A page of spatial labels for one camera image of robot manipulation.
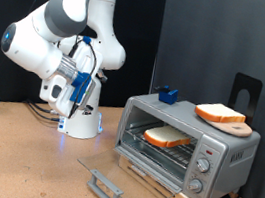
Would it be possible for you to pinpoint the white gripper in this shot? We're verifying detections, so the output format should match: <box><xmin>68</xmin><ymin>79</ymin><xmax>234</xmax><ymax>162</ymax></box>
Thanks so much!
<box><xmin>36</xmin><ymin>36</ymin><xmax>114</xmax><ymax>124</ymax></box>

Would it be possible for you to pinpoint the black spatula blue grip block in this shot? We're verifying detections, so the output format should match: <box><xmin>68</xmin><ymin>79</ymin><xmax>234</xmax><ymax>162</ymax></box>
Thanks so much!
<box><xmin>151</xmin><ymin>82</ymin><xmax>180</xmax><ymax>107</ymax></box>

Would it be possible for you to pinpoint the white bread slice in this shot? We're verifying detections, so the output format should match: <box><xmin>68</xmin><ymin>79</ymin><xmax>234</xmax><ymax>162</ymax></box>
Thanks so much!
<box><xmin>142</xmin><ymin>120</ymin><xmax>194</xmax><ymax>152</ymax></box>
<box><xmin>193</xmin><ymin>99</ymin><xmax>248</xmax><ymax>128</ymax></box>

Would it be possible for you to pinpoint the silver oven knob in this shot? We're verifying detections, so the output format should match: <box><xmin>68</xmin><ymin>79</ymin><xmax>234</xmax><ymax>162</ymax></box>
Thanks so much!
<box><xmin>186</xmin><ymin>177</ymin><xmax>205</xmax><ymax>195</ymax></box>
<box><xmin>194</xmin><ymin>156</ymin><xmax>213</xmax><ymax>175</ymax></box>

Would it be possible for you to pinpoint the silver toaster oven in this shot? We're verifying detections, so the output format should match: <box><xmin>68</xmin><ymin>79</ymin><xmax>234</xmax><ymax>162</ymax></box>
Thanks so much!
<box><xmin>105</xmin><ymin>84</ymin><xmax>265</xmax><ymax>198</ymax></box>

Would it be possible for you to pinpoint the small wooden serving board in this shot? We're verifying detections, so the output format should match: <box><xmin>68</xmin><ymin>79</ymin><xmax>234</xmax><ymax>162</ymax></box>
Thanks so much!
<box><xmin>201</xmin><ymin>115</ymin><xmax>255</xmax><ymax>139</ymax></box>

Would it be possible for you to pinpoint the small blue cable clip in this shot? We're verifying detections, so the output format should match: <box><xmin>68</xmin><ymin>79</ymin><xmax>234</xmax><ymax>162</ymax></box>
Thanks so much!
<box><xmin>82</xmin><ymin>36</ymin><xmax>93</xmax><ymax>46</ymax></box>

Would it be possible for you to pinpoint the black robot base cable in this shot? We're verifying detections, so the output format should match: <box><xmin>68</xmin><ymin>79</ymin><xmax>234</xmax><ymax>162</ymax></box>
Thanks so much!
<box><xmin>25</xmin><ymin>102</ymin><xmax>64</xmax><ymax>123</ymax></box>

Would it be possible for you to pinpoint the black cable silver connector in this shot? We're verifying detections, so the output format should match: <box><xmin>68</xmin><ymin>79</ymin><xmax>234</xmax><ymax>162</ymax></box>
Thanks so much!
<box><xmin>22</xmin><ymin>97</ymin><xmax>64</xmax><ymax>117</ymax></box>

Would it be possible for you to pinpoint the wire oven rack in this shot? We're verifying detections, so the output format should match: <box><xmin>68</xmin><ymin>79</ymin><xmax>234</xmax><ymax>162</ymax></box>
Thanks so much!
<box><xmin>119</xmin><ymin>115</ymin><xmax>202</xmax><ymax>171</ymax></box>

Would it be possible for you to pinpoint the black metal bracket with hole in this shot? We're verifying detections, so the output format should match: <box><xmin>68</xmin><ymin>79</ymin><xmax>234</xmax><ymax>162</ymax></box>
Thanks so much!
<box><xmin>225</xmin><ymin>71</ymin><xmax>265</xmax><ymax>128</ymax></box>

